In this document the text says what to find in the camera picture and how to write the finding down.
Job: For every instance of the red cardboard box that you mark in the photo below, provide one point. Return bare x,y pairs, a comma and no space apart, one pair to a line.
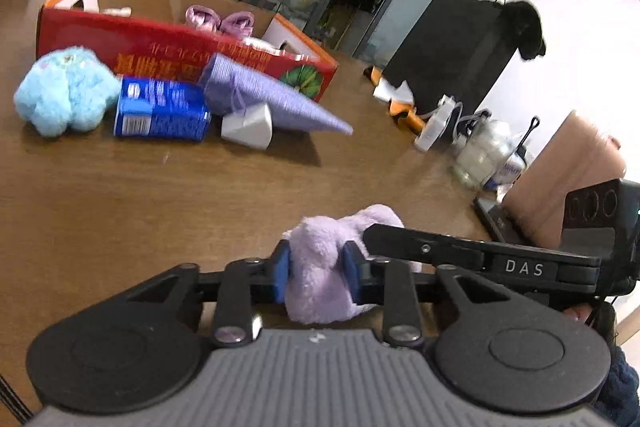
100,37

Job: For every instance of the person's right hand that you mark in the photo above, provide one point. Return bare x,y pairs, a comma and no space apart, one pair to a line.
579,313

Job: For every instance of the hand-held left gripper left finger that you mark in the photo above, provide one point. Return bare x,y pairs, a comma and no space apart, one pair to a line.
281,274

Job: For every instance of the laptop with pink cover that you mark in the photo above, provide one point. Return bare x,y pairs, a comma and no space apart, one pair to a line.
565,167

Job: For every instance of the person's right forearm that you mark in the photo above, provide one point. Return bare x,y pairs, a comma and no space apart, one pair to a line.
622,382

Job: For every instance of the blue tissue packet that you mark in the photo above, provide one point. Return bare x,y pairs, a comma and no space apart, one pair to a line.
160,109

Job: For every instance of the purple satin scrunchie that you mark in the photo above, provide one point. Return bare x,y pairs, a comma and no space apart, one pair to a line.
210,19

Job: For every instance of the light blue plush toy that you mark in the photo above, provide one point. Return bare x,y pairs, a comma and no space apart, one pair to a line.
60,92

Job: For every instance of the orange white tool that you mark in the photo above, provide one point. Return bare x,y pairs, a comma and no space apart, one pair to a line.
405,114

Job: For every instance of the lavender plush headband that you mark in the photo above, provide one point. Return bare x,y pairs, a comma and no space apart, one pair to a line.
320,257

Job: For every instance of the white pump bottle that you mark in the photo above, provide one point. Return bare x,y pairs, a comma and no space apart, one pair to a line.
435,127

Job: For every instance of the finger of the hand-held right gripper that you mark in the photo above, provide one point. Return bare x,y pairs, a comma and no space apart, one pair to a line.
450,249

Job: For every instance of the glass jar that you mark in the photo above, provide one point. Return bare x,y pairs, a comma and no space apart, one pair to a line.
480,157

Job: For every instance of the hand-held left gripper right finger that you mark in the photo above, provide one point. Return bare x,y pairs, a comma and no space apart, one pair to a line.
352,274

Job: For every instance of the white blue tissue pack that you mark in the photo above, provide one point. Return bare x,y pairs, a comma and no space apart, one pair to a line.
512,169

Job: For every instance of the black paper bag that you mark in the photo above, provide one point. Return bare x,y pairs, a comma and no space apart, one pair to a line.
450,52

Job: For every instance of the black garment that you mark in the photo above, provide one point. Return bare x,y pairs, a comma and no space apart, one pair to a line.
525,29

